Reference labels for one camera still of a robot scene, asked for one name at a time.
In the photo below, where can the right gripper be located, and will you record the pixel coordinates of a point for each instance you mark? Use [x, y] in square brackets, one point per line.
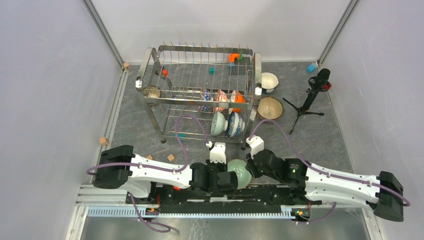
[250, 166]

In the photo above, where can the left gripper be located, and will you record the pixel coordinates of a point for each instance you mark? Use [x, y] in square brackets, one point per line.
[222, 165]

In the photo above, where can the pale green bowl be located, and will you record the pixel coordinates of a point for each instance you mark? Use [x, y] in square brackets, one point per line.
[244, 177]

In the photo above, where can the blue floral bowl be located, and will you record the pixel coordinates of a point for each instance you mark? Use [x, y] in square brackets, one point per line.
[236, 125]

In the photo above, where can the pink speckled bowl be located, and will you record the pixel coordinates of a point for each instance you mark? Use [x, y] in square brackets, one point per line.
[270, 108]

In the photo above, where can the green dotted white bowl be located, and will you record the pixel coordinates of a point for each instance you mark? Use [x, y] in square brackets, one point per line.
[219, 124]

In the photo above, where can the teal and white bowl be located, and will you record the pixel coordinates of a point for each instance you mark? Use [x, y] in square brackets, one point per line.
[269, 82]

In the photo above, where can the black patterned bowl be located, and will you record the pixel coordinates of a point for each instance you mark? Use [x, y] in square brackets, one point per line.
[152, 91]

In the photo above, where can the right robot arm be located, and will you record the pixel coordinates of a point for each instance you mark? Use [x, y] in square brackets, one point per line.
[306, 182]

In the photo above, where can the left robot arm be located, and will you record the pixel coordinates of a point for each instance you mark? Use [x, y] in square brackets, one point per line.
[121, 168]

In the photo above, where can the metal dish rack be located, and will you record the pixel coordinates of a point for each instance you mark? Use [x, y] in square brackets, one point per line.
[188, 65]

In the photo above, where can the small tan block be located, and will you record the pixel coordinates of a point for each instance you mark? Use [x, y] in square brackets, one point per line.
[171, 158]

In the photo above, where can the orange bowl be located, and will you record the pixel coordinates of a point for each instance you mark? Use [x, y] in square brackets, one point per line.
[236, 97]

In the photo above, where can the red patterned bowl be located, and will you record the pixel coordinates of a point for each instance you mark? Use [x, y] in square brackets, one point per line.
[220, 96]

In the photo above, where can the blue zigzag patterned bowl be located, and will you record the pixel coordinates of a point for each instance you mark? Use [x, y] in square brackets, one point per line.
[204, 96]

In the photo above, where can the black microphone on tripod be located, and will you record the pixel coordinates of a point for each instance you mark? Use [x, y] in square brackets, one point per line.
[318, 84]

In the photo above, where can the blue block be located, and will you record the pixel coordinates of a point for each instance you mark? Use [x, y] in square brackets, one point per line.
[311, 68]

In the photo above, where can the orange toy piece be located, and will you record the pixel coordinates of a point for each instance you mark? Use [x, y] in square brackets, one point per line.
[234, 59]

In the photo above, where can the light wooden cube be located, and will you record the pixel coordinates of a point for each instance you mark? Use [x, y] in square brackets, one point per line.
[103, 141]

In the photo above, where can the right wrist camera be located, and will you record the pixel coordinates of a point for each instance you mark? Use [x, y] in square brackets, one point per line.
[256, 145]

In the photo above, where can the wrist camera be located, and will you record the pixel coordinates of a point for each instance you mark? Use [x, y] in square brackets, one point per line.
[256, 145]
[217, 152]

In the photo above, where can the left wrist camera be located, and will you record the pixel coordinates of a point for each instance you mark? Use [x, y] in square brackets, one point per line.
[217, 152]

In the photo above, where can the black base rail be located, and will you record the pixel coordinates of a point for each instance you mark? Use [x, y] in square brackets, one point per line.
[254, 199]

